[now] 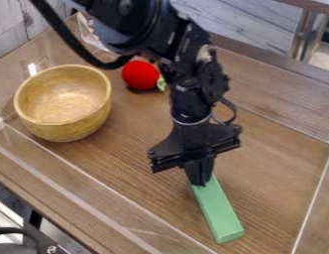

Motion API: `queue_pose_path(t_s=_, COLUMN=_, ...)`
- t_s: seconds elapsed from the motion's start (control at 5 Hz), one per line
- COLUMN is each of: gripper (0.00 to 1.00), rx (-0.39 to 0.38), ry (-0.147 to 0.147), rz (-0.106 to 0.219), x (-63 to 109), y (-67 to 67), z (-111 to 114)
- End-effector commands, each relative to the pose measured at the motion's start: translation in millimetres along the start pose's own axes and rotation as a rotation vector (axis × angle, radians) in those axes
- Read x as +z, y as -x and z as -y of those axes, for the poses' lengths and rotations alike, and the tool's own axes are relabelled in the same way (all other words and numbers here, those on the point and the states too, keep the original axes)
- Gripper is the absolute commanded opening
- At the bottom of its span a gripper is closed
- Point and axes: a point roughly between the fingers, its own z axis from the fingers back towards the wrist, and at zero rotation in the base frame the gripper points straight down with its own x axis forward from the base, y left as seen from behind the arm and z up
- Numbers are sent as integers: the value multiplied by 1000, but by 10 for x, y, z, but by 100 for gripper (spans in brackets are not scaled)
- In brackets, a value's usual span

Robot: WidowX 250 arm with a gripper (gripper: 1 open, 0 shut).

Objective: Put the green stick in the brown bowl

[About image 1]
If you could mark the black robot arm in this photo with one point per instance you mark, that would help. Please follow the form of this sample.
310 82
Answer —
150 28

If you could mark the red plush strawberry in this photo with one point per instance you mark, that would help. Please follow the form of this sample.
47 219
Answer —
142 76

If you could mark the clear acrylic front barrier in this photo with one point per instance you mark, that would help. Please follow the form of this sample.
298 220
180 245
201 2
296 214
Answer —
109 223

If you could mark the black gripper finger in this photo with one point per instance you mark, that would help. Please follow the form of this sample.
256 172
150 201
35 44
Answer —
200 170

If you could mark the black table frame bracket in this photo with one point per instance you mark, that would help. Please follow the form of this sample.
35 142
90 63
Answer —
23 238

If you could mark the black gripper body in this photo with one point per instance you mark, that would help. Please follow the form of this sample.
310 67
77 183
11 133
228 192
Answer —
196 138

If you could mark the green rectangular stick block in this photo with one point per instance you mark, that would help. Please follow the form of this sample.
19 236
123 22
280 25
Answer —
220 213

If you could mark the metal table leg background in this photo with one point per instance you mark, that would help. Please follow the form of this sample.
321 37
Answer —
309 33

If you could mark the brown wooden bowl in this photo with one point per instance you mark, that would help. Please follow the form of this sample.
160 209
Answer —
63 102

